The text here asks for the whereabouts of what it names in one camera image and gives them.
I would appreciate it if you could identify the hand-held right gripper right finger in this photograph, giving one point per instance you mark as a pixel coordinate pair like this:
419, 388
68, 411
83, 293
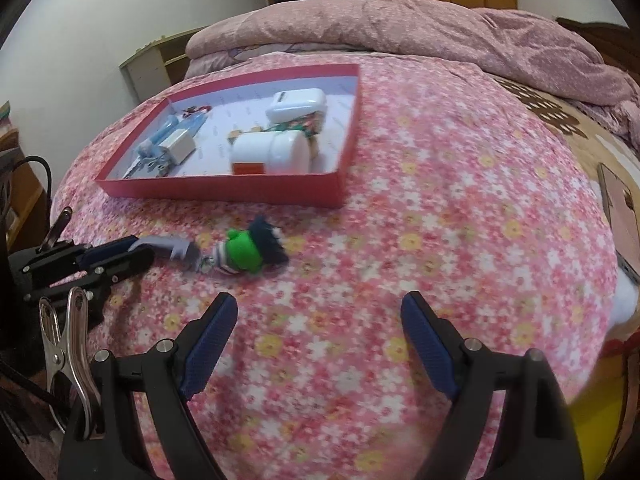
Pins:
430, 355

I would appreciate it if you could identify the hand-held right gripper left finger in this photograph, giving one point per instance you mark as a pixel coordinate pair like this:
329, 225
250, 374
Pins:
210, 355

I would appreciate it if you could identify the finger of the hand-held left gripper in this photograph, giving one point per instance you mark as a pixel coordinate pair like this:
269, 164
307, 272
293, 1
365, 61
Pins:
130, 262
110, 249

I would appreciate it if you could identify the red cardboard box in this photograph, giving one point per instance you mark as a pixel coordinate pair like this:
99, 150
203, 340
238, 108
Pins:
225, 190

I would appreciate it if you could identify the small red charm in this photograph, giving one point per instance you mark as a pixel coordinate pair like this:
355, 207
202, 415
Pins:
195, 109

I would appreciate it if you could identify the white earbud case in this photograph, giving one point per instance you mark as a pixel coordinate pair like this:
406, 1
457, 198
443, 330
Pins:
295, 105

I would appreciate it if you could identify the metal spring clip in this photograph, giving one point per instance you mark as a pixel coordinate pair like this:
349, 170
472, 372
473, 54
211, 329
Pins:
55, 232
75, 360

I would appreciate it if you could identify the white charger plug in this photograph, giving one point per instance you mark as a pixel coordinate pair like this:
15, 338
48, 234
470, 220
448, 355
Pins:
177, 149

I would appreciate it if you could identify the light blue tube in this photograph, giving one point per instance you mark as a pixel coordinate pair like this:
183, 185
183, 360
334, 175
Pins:
160, 135

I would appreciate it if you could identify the pink floral cloth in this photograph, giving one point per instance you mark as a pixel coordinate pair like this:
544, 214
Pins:
425, 210

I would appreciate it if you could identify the beige bedside shelf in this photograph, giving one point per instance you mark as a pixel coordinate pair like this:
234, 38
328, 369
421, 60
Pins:
142, 72

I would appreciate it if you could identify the white plastic jar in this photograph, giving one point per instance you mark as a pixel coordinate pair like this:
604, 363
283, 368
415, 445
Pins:
275, 150

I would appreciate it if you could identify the yellow cloth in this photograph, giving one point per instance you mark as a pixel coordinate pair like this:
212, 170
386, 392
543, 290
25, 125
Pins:
600, 425

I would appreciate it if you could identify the white plush toy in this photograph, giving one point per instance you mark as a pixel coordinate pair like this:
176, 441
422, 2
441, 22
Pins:
625, 300

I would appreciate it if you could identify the pink quilt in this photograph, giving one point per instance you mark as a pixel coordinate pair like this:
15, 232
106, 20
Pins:
400, 25

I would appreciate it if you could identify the dark wooden headboard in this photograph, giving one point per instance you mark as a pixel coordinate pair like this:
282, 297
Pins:
600, 32

